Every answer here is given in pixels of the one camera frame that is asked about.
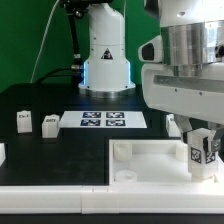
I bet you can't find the white square tabletop part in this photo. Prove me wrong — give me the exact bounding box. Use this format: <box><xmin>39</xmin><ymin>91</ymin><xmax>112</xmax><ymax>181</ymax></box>
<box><xmin>109</xmin><ymin>140</ymin><xmax>224</xmax><ymax>184</ymax></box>

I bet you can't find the white left fence piece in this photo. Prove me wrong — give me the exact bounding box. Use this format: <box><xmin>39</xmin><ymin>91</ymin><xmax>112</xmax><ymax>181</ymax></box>
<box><xmin>0</xmin><ymin>143</ymin><xmax>6</xmax><ymax>166</ymax></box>

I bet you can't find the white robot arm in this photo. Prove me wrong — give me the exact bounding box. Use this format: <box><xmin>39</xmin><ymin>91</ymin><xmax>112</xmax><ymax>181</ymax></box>
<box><xmin>80</xmin><ymin>0</ymin><xmax>224</xmax><ymax>152</ymax></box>

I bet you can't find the white front fence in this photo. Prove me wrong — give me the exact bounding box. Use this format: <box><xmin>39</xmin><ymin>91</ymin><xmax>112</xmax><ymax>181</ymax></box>
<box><xmin>0</xmin><ymin>183</ymin><xmax>224</xmax><ymax>214</ymax></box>

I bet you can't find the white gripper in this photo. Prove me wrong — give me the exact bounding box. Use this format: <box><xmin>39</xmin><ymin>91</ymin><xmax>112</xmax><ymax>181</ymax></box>
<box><xmin>141</xmin><ymin>63</ymin><xmax>224</xmax><ymax>152</ymax></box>

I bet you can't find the white sheet with markers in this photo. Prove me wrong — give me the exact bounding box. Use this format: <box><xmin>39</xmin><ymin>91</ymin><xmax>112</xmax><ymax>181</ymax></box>
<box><xmin>60</xmin><ymin>111</ymin><xmax>147</xmax><ymax>128</ymax></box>

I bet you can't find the white cable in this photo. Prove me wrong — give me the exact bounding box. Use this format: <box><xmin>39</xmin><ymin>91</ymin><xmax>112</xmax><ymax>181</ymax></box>
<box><xmin>29</xmin><ymin>0</ymin><xmax>62</xmax><ymax>84</ymax></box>

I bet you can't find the black cable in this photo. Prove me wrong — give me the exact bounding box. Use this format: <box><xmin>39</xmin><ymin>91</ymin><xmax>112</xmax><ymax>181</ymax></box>
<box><xmin>35</xmin><ymin>67</ymin><xmax>84</xmax><ymax>84</ymax></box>

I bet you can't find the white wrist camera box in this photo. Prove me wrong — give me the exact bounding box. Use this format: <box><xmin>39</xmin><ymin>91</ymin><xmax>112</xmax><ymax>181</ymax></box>
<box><xmin>138</xmin><ymin>35</ymin><xmax>163</xmax><ymax>63</ymax></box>

